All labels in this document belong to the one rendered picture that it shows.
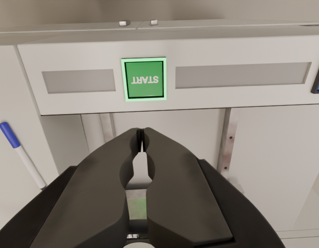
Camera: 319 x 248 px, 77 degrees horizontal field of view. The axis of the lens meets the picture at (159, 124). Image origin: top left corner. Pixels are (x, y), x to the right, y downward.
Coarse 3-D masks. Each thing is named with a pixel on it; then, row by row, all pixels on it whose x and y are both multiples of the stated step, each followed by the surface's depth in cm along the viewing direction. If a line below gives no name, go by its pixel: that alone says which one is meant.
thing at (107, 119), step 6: (102, 114) 40; (108, 114) 40; (102, 120) 41; (108, 120) 41; (102, 126) 42; (108, 126) 42; (114, 126) 45; (108, 132) 42; (114, 132) 45; (108, 138) 43
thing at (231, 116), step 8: (232, 112) 42; (224, 120) 45; (232, 120) 42; (224, 128) 45; (232, 128) 43; (224, 136) 46; (232, 136) 44; (224, 144) 46; (232, 144) 45; (224, 152) 46; (224, 160) 48; (224, 168) 49; (224, 176) 50
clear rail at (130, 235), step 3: (129, 234) 52; (132, 234) 52; (135, 234) 52; (138, 234) 52; (141, 234) 52; (144, 234) 52; (147, 234) 52; (129, 237) 52; (132, 237) 52; (135, 237) 52; (138, 237) 52; (141, 237) 52; (144, 237) 52; (147, 237) 52
